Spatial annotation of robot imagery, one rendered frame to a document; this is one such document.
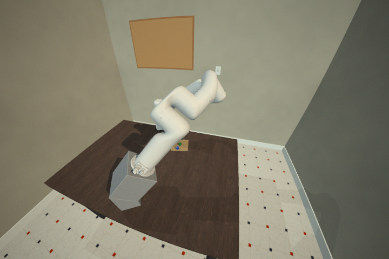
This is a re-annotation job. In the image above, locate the tan mat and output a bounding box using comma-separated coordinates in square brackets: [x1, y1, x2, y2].
[171, 140, 189, 151]

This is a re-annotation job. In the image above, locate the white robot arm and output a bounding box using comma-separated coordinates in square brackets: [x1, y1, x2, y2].
[131, 70, 226, 176]

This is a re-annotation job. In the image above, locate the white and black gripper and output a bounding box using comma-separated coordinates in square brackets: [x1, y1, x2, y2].
[155, 124, 162, 132]

